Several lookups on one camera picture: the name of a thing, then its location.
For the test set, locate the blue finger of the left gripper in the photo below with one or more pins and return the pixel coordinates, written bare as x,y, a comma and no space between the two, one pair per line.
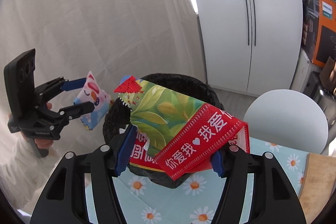
77,110
73,85

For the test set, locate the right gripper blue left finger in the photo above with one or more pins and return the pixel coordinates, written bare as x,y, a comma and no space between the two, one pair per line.
125,146

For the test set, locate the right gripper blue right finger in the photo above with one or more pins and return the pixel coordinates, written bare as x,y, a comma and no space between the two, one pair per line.
217,163

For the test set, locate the colourful cartoon snack packet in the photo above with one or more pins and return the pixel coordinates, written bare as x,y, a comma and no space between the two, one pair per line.
91,92

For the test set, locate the red green snack bag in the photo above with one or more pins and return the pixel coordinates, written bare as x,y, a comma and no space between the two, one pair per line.
202,134

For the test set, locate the black trash bag liner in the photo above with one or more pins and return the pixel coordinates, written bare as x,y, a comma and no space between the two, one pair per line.
162,115

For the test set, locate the person left hand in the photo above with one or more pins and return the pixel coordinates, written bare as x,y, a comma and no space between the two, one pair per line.
42,143

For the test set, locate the daisy print blue tablecloth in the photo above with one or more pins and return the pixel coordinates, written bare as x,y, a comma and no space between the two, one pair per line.
196,200

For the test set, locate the white round chair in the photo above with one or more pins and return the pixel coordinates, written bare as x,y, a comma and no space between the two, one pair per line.
288,118

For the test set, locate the beige curtain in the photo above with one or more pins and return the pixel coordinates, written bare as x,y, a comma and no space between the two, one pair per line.
108,38

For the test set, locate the bamboo cutting board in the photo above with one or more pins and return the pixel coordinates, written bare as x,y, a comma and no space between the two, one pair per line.
317,185

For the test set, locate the black suitcase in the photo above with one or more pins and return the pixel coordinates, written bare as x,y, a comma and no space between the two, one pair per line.
322,97

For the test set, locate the brown leather handbag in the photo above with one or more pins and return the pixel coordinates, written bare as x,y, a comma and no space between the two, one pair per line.
328,76

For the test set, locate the white cabinet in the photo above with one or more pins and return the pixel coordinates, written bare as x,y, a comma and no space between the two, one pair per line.
251,46

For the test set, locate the orange Philips box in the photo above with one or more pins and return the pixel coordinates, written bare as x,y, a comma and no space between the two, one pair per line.
318,33

